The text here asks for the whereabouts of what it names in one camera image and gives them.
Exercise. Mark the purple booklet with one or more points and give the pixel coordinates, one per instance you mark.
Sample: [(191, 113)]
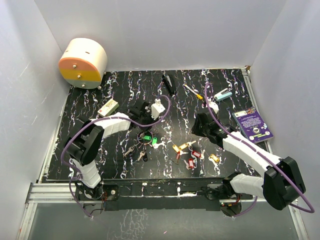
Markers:
[(252, 126)]

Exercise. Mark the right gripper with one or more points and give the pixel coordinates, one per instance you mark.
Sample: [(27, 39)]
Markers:
[(195, 128)]

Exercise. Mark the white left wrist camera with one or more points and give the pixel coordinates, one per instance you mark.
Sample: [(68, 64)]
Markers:
[(156, 109)]

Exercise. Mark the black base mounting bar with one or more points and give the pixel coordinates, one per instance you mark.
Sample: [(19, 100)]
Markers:
[(160, 193)]

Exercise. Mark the small beige cardboard box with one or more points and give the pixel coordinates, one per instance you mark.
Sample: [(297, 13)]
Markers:
[(108, 108)]

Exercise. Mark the aluminium rail frame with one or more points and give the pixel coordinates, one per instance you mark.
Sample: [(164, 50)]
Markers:
[(51, 214)]

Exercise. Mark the white pen yellow cap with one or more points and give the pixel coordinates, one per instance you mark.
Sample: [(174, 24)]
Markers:
[(193, 91)]

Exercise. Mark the red narrow key tag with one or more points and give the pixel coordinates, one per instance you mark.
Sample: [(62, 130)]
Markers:
[(178, 155)]

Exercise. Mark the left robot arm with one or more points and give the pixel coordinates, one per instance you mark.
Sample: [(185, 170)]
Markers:
[(81, 149)]

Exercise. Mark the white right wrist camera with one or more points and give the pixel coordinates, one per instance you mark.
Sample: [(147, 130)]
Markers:
[(213, 105)]

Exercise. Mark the round drawer box pink yellow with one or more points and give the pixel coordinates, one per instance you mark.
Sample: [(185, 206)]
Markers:
[(83, 63)]

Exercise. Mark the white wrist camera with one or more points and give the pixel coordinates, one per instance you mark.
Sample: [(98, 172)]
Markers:
[(213, 105), (156, 109)]

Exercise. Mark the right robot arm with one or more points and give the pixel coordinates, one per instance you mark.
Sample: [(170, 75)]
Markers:
[(279, 180)]

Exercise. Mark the red tag lower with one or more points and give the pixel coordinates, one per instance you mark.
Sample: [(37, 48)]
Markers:
[(189, 164)]

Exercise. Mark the silver key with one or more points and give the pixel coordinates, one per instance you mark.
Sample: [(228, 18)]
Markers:
[(141, 155), (130, 149)]

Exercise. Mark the yellow tag far right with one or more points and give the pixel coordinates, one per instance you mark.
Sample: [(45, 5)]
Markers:
[(214, 158)]

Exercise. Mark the red tag right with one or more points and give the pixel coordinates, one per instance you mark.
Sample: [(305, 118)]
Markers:
[(196, 154)]

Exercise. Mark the yellow tag with key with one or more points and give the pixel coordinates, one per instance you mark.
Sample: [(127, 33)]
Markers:
[(186, 145)]

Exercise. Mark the large metal keyring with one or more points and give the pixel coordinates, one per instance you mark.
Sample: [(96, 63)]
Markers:
[(145, 133)]

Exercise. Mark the black stapler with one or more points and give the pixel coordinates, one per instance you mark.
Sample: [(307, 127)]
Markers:
[(170, 84)]

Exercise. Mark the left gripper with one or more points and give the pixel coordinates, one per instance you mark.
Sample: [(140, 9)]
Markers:
[(148, 113)]

